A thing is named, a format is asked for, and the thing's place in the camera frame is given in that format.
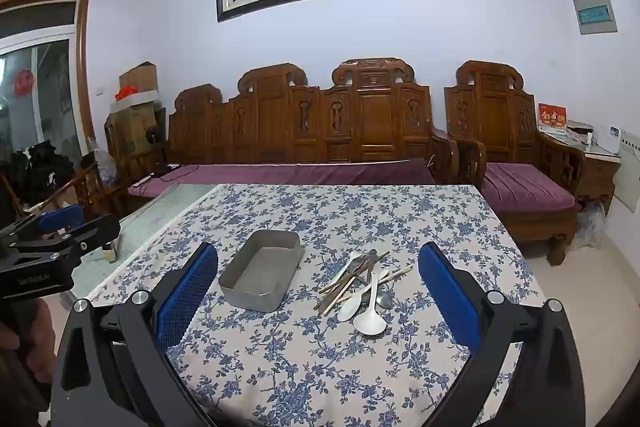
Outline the white plastic fork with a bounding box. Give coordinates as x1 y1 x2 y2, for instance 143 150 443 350
327 251 365 283

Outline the carved wooden armchair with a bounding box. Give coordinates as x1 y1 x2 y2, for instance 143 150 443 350
444 61 586 267

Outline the wooden side table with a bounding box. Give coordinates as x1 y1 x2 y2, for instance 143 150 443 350
542 129 621 215

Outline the small black fan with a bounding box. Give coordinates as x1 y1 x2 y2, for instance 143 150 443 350
145 126 173 178

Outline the person's left hand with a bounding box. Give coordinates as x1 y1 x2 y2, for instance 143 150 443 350
0 302 57 385

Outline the metal fork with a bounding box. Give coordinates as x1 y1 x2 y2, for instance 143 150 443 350
357 249 381 288

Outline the carved wooden sofa bench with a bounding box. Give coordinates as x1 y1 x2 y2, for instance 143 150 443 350
107 58 461 218

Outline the black bag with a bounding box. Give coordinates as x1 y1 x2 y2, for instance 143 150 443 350
10 141 76 208

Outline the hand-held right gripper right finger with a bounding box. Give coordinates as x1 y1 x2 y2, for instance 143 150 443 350
417 241 588 427

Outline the grey electrical panel box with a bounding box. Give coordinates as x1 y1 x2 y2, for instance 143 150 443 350
572 0 619 35

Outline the clear plastic bag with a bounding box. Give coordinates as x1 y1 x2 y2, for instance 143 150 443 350
575 199 608 250
92 147 116 188

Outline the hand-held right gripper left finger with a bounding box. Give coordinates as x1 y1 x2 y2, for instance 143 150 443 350
50 241 221 427

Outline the wooden framed glass door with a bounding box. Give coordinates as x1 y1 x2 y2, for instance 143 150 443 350
0 0 96 208

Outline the red desk calendar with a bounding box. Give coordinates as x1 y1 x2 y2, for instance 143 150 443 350
537 103 568 135

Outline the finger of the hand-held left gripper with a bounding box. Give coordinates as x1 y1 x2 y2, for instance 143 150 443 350
10 213 122 264
0 204 85 243

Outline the light wooden chopstick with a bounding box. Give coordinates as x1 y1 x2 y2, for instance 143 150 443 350
321 264 415 315
314 274 381 312

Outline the large brown cardboard box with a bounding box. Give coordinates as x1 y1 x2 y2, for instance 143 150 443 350
110 104 166 158

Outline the white cardboard box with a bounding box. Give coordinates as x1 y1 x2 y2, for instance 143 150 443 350
111 91 160 112

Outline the metal spoon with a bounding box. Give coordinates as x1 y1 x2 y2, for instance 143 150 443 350
367 252 396 310

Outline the long purple seat cushion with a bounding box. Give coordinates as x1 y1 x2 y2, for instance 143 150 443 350
127 158 438 198

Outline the small brown cardboard box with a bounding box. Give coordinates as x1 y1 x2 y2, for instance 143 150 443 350
119 62 160 95

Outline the red paper door decoration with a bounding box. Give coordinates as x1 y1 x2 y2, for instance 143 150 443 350
14 68 36 98

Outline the wooden chair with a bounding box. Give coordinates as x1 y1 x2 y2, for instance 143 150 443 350
30 152 126 238

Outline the rectangular metal tray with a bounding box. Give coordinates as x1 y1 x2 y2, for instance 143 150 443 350
218 229 306 314

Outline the blue floral tablecloth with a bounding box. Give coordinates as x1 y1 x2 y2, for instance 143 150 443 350
87 183 546 427

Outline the white blue box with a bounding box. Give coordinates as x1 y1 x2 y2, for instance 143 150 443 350
597 124 621 152

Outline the large white plastic spoon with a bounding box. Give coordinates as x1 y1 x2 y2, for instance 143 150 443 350
353 269 389 337

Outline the square purple seat cushion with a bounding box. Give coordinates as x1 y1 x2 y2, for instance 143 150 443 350
480 162 577 212

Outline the white wall panel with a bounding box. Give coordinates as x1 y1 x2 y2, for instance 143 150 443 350
612 129 640 212

